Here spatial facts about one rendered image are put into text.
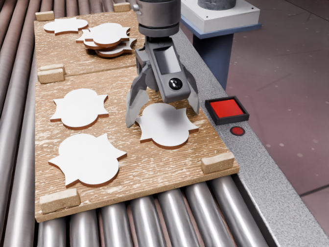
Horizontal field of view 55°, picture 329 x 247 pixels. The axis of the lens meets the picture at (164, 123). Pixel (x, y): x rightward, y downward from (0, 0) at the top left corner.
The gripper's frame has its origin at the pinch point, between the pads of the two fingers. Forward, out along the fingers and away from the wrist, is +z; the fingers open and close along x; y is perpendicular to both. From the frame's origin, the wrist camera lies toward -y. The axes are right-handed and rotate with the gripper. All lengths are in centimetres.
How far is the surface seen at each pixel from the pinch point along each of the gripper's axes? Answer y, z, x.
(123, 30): 37.7, -6.8, 0.3
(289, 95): 119, 87, -134
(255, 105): 116, 87, -104
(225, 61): 62, 20, -46
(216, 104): 4.7, 1.1, -13.9
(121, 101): 11.5, 0.0, 6.7
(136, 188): -13.9, 1.7, 9.3
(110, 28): 40.5, -7.0, 3.3
